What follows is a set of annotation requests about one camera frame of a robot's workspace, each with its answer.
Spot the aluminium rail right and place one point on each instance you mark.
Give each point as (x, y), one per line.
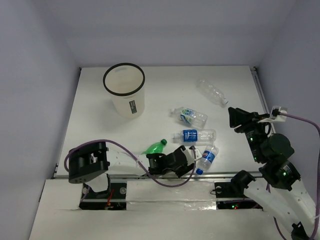
(258, 86)

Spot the clear bottle dark blue label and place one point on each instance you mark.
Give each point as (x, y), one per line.
(196, 137)

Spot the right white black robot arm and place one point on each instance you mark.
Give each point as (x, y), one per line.
(285, 197)

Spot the green plastic bottle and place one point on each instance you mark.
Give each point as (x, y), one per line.
(156, 148)

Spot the clear plastic bottle white cap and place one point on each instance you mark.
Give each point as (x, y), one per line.
(211, 92)

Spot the clear bottle green white label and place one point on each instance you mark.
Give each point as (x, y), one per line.
(190, 117)

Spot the clear bottle blue cap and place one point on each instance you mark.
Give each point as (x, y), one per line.
(205, 162)

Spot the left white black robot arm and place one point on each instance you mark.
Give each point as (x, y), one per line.
(88, 164)

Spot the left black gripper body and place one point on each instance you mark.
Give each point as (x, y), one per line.
(179, 160)

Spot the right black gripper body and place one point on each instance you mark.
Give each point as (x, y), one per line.
(253, 128)

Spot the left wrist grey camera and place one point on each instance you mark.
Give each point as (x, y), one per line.
(192, 155)

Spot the white bin with black rim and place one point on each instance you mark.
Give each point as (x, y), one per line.
(125, 84)

